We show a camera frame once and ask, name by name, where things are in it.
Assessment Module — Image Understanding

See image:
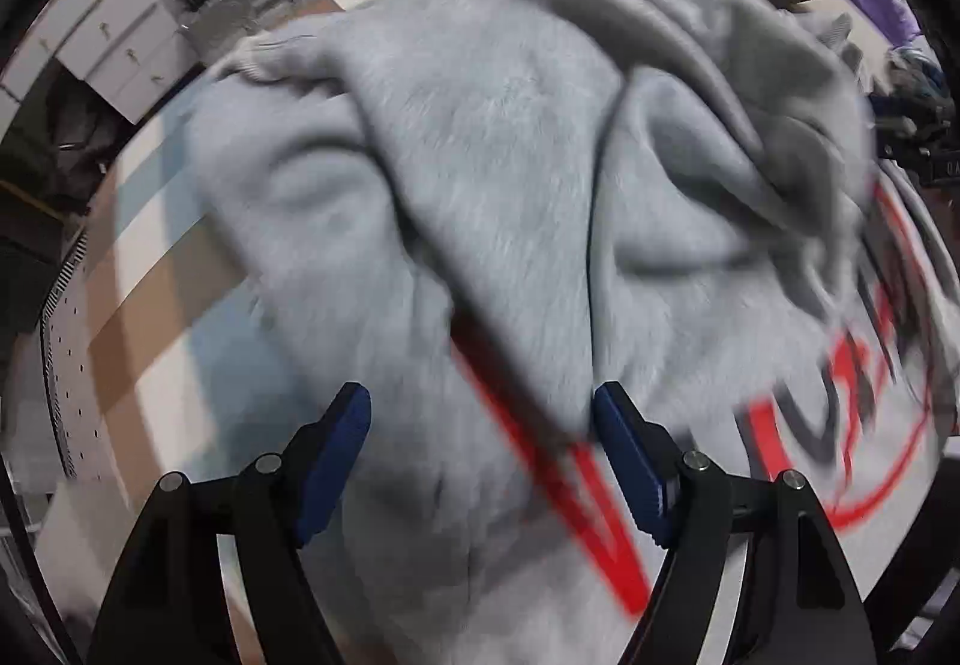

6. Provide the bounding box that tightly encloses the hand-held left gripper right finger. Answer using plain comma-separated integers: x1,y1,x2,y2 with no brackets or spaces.
592,381,878,665

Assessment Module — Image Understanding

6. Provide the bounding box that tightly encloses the white dotted rug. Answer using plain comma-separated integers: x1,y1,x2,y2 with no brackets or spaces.
36,228,97,488

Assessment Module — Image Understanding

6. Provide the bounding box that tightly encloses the grey printed hoodie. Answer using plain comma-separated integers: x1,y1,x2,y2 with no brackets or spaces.
184,0,960,665

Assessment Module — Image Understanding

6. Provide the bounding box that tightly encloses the white drawer desk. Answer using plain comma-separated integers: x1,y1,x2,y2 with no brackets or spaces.
0,0,205,128

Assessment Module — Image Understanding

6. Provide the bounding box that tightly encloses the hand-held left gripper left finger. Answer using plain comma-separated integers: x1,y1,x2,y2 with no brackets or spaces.
86,381,374,665

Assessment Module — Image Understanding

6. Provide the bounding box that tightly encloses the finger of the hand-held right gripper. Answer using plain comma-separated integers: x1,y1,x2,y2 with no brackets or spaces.
870,109,940,163

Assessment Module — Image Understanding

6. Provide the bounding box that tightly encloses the checked bed blanket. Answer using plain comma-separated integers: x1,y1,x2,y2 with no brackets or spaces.
34,0,960,643

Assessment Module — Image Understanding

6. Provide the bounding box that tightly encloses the black bag under desk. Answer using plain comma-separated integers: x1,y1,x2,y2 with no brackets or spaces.
41,76,140,220

